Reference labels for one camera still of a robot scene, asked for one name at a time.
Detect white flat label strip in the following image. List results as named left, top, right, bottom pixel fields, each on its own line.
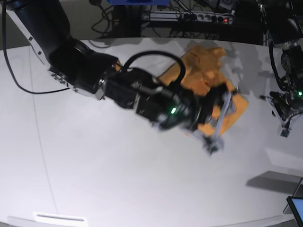
left=33, top=211, right=87, bottom=221

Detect black tangled cables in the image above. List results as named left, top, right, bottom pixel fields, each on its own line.
left=90, top=4, right=114, bottom=39

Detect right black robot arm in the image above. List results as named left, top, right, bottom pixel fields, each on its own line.
left=1, top=0, right=235, bottom=153

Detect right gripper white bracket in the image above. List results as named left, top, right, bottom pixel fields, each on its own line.
left=151, top=83, right=239, bottom=156

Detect white power strip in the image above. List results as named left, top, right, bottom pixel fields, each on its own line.
left=142, top=10, right=234, bottom=24

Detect black table frame post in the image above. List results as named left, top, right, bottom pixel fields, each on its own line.
left=113, top=5, right=143, bottom=37

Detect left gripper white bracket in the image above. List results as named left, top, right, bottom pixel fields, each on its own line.
left=259, top=91, right=303, bottom=137

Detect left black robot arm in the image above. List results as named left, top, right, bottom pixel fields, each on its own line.
left=257, top=0, right=303, bottom=138

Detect orange T-shirt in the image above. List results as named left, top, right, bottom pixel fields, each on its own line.
left=157, top=45, right=250, bottom=139

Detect grey tablet stand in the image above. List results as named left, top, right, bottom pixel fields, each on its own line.
left=283, top=178, right=303, bottom=215

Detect tablet with blue screen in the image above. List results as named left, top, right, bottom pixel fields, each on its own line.
left=286, top=196, right=303, bottom=227

